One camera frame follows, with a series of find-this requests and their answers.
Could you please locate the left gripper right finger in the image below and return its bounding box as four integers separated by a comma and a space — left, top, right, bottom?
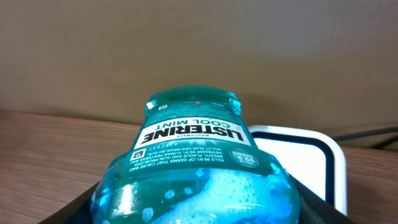
290, 175, 356, 224

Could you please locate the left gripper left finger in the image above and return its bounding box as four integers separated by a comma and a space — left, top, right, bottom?
39, 182, 98, 224

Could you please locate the blue mouthwash bottle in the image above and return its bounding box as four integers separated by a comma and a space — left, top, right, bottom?
90, 86, 301, 223

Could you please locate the white barcode scanner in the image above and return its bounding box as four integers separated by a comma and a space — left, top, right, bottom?
249, 125, 348, 215

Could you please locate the black scanner cable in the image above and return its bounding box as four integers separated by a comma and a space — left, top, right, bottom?
331, 126, 398, 150

